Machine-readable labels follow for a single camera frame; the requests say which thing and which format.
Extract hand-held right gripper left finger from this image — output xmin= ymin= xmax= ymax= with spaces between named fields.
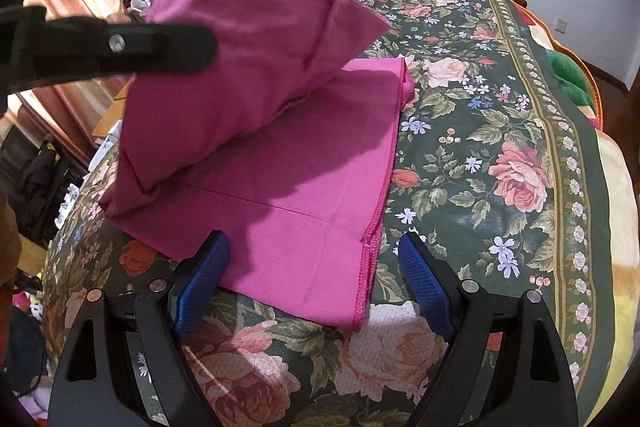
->
xmin=47 ymin=230 xmax=232 ymax=427

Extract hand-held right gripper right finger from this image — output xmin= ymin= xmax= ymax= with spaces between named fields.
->
xmin=397 ymin=231 xmax=580 ymax=427

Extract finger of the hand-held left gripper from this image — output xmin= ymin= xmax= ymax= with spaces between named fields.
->
xmin=0 ymin=5 xmax=219 ymax=90

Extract pink pants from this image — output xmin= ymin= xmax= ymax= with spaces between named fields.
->
xmin=98 ymin=0 xmax=416 ymax=334

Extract plain mustard mat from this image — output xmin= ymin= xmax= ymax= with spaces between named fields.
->
xmin=92 ymin=82 xmax=133 ymax=148

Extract black bag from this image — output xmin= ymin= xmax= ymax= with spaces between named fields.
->
xmin=7 ymin=134 xmax=87 ymax=250

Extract floral bedspread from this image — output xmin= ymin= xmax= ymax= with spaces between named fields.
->
xmin=42 ymin=0 xmax=615 ymax=427

